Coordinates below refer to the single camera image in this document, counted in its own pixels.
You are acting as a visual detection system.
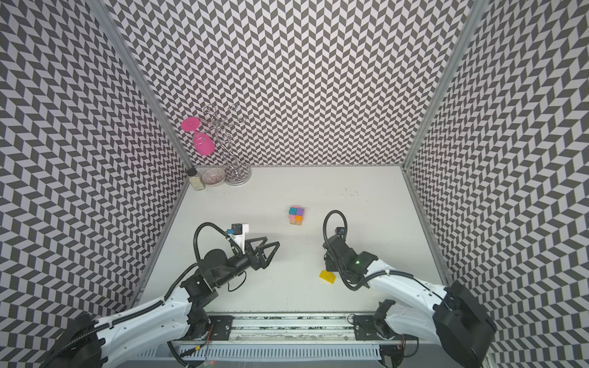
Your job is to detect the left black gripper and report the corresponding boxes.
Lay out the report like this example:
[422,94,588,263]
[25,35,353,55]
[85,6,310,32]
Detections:
[215,237,281,290]

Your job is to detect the yellow block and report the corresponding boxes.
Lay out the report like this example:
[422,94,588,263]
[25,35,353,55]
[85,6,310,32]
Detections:
[319,270,336,285]

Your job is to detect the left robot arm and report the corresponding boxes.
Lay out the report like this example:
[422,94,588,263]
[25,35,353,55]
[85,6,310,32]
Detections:
[41,237,280,367]

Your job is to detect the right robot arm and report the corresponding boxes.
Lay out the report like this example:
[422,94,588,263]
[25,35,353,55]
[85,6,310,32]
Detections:
[323,235,497,367]

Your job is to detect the striped ceramic bowl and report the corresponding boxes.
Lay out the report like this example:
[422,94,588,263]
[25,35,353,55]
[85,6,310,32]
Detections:
[201,167,226,186]

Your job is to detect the glass spice jar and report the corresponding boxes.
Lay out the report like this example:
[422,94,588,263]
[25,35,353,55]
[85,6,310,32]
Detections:
[187,167,206,191]

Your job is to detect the pink plastic wine glass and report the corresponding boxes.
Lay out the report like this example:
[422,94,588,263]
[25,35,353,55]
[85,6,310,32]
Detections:
[181,117,216,156]

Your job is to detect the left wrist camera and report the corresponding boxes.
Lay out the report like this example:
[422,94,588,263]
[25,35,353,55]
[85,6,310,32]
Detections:
[226,223,249,254]

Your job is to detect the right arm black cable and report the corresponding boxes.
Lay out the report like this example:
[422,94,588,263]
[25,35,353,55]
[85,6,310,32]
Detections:
[321,210,349,249]

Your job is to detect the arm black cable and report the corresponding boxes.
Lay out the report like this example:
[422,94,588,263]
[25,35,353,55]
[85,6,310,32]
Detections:
[40,221,240,368]
[321,210,349,249]

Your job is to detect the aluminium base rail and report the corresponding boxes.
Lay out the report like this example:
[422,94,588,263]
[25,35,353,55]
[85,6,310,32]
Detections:
[98,311,489,368]

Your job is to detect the chrome wire glass stand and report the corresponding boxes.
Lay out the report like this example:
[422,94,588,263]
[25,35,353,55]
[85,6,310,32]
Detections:
[203,104,252,186]

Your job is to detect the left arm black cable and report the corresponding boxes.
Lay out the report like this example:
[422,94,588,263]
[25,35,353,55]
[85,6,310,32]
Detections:
[40,221,240,368]

